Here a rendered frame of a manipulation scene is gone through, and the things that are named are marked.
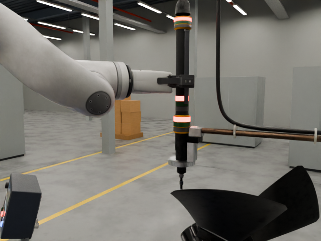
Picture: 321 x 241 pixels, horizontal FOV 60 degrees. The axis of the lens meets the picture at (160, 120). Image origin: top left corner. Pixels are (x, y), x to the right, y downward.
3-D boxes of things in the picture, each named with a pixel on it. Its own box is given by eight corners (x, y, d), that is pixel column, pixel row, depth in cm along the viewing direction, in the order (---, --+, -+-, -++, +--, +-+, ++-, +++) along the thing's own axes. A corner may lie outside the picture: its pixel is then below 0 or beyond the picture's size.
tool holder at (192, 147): (206, 162, 73) (206, 125, 72) (197, 169, 67) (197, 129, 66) (174, 158, 77) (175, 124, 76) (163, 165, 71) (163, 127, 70)
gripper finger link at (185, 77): (169, 88, 66) (192, 88, 69) (176, 88, 63) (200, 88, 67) (169, 74, 66) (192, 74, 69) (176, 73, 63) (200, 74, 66)
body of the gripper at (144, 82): (113, 97, 67) (154, 96, 72) (129, 98, 58) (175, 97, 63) (112, 65, 66) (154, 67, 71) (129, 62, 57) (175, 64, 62)
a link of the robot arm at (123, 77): (105, 99, 65) (117, 99, 67) (118, 101, 58) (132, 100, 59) (104, 63, 64) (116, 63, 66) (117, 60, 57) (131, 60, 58)
